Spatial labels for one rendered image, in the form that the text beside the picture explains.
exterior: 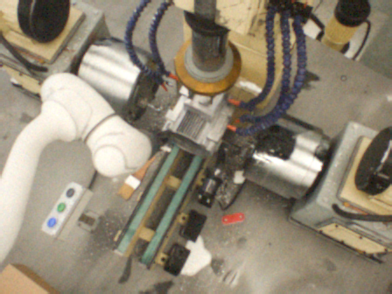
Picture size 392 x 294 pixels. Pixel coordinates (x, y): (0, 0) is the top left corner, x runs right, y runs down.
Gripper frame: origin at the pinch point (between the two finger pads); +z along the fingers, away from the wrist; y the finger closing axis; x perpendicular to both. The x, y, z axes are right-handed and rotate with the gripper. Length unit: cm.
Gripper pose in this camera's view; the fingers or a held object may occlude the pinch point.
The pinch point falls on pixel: (164, 135)
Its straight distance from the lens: 122.4
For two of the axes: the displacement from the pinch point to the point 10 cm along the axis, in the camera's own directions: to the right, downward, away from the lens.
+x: -3.9, 8.9, 2.3
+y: -9.0, -4.2, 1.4
